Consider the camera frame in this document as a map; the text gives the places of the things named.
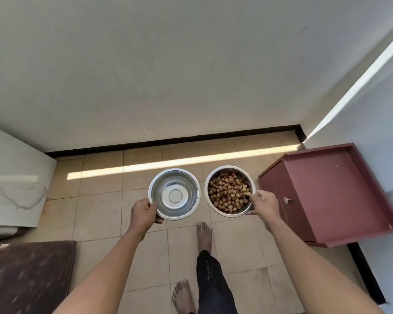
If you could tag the person's left hand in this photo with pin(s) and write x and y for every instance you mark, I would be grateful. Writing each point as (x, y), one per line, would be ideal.
(142, 215)

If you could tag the person's right hand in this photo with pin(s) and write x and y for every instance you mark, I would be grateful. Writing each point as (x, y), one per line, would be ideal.
(267, 206)

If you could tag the person's left forearm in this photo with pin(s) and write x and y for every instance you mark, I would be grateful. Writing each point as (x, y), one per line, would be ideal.
(101, 277)

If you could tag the person's right forearm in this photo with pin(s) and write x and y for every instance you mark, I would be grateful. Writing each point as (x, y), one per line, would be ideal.
(314, 274)

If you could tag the person's right foot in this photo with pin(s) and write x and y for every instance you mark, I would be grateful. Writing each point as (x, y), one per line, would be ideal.
(204, 237)

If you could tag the person's foot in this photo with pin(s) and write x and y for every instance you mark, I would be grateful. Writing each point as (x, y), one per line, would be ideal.
(204, 237)
(183, 297)

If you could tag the person's left foot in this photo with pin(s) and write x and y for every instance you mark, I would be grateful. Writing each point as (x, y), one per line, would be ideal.
(183, 297)

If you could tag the person's right leg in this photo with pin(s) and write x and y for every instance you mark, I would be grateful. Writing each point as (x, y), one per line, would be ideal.
(213, 284)

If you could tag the silver cabinet knob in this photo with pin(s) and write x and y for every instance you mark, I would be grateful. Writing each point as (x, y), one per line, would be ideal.
(287, 200)

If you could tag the maroon wooden cabinet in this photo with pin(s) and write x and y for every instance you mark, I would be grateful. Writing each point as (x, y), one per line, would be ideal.
(330, 192)

